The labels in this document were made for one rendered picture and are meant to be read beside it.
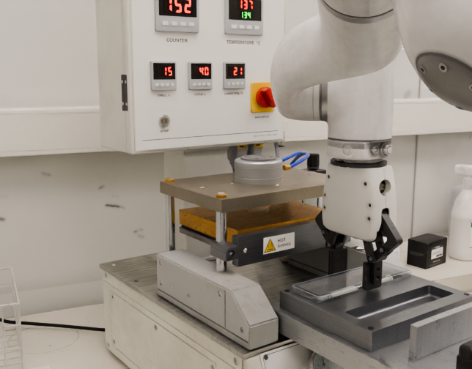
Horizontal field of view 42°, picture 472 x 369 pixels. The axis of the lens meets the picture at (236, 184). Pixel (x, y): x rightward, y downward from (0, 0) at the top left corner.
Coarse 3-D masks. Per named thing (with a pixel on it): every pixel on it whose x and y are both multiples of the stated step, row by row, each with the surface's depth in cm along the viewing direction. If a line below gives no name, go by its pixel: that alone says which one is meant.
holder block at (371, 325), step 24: (288, 288) 83; (384, 288) 83; (408, 288) 83; (432, 288) 84; (312, 312) 78; (336, 312) 75; (360, 312) 77; (384, 312) 79; (408, 312) 75; (432, 312) 76; (360, 336) 71; (384, 336) 71; (408, 336) 74
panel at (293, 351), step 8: (288, 344) 82; (296, 344) 83; (272, 352) 80; (280, 352) 81; (288, 352) 82; (296, 352) 83; (304, 352) 83; (264, 360) 80; (272, 360) 80; (280, 360) 81; (288, 360) 82; (296, 360) 82; (304, 360) 83; (264, 368) 79; (272, 368) 80; (280, 368) 80; (288, 368) 81; (296, 368) 82; (304, 368) 82; (336, 368) 85; (344, 368) 86
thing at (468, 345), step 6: (468, 342) 64; (462, 348) 63; (468, 348) 62; (462, 354) 63; (468, 354) 62; (462, 360) 63; (468, 360) 62; (456, 366) 64; (462, 366) 63; (468, 366) 62
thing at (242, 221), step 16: (192, 208) 103; (256, 208) 100; (272, 208) 103; (288, 208) 103; (304, 208) 103; (320, 208) 103; (192, 224) 99; (208, 224) 95; (240, 224) 92; (256, 224) 92; (272, 224) 92; (288, 224) 94; (208, 240) 96
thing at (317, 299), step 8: (408, 272) 87; (384, 280) 85; (392, 280) 86; (296, 288) 81; (352, 288) 81; (360, 288) 82; (304, 296) 80; (312, 296) 78; (328, 296) 78; (336, 296) 79; (344, 296) 80
